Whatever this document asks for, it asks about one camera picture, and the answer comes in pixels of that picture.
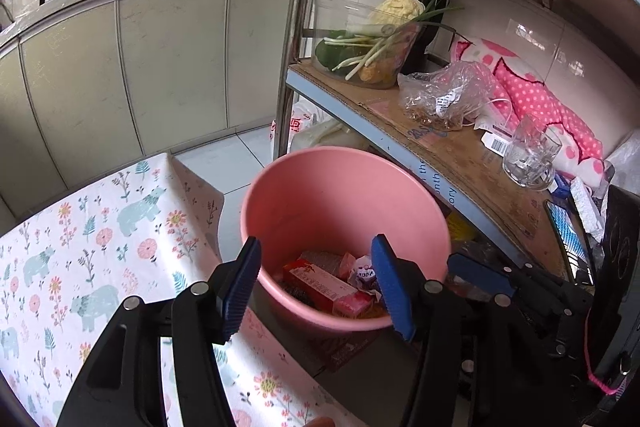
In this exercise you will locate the person's right hand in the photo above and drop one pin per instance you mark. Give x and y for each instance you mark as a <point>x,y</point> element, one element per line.
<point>321,422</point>

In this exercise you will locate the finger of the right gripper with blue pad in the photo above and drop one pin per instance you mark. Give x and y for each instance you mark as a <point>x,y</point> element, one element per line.
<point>479,275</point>

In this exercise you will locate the glass mug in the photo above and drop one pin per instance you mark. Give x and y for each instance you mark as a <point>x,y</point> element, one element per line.
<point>528,159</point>

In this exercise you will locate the floral bear tablecloth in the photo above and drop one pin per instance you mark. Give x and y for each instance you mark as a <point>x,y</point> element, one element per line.
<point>149,230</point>

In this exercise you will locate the glass bowl of vegetables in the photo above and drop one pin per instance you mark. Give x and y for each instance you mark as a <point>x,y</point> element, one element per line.
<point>365,46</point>

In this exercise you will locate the red cardboard box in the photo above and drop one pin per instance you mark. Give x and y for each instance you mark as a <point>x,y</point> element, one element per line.
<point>324,292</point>

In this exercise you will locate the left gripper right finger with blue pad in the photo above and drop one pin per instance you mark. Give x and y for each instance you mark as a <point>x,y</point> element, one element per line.
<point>439,321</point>

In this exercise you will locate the clear bag on shelf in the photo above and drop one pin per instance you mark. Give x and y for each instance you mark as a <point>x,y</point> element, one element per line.
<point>459,95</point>

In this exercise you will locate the pink polka dot cloth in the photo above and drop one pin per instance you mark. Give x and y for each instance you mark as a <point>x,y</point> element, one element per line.
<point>581,154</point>

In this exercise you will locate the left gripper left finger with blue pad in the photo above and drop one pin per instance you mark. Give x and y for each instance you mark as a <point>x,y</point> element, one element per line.
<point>120,384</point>

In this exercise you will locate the pink plastic bucket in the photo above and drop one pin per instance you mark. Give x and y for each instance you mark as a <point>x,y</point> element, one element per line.
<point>338,199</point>

